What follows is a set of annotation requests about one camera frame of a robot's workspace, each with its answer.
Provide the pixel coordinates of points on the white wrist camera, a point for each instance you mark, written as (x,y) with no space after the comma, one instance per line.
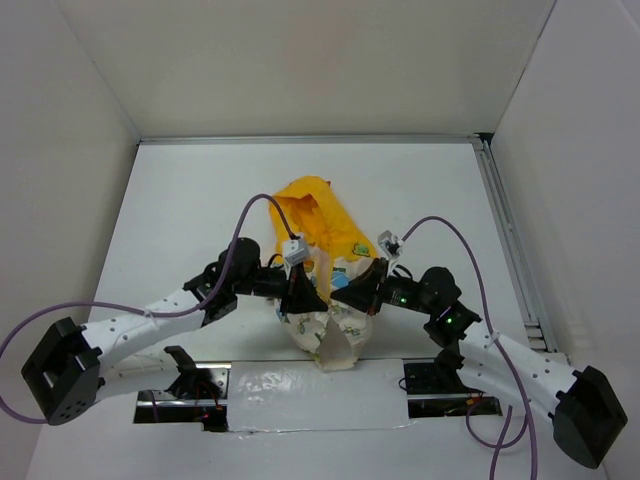
(390,244)
(295,251)

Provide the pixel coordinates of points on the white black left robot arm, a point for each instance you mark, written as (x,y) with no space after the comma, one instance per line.
(75,366)

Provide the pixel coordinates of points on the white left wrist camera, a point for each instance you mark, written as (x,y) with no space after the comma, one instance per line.
(295,251)

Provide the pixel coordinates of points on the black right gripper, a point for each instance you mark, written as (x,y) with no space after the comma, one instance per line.
(363,291)

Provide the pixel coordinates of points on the aluminium frame rail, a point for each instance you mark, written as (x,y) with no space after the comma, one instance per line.
(185,197)

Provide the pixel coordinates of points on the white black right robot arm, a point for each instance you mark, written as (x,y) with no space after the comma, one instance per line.
(585,414)

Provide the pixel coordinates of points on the yellow cream dinosaur kids jacket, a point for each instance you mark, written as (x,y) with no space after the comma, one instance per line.
(339,252)

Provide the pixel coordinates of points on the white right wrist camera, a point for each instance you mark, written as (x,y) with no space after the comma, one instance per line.
(390,244)

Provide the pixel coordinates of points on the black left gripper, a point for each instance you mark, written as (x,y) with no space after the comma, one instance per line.
(298,293)

